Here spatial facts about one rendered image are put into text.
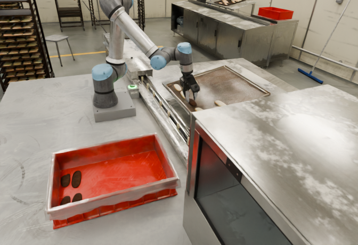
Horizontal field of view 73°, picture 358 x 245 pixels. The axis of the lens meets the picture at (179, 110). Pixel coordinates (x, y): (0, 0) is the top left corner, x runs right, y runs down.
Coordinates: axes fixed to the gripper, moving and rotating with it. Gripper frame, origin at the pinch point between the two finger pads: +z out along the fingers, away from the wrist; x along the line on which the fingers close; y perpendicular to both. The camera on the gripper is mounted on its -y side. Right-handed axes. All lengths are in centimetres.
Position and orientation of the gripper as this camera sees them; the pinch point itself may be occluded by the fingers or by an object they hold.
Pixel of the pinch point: (192, 100)
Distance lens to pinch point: 151.4
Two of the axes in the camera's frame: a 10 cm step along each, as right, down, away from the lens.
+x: -9.1, 3.2, -2.6
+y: -4.0, -4.9, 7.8
